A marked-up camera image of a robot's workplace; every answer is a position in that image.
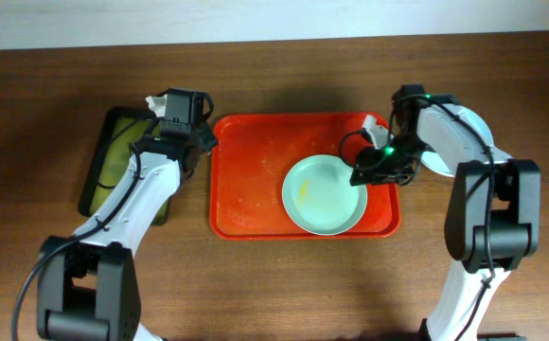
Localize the light blue plate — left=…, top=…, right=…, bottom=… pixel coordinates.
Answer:
left=420, top=103, right=496, bottom=174

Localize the white plate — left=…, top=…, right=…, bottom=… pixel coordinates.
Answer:
left=421, top=152, right=454, bottom=177

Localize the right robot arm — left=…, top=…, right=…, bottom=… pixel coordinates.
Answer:
left=349, top=84, right=540, bottom=340

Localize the light green plate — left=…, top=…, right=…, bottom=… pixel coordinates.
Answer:
left=281, top=154, right=368, bottom=236

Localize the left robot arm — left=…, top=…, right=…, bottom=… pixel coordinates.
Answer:
left=30, top=88, right=218, bottom=340

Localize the black tray with yellow liquid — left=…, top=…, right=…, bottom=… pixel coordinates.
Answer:
left=78, top=107, right=154, bottom=217

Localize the red plastic tray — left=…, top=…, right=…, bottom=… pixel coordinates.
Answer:
left=209, top=112, right=401, bottom=242

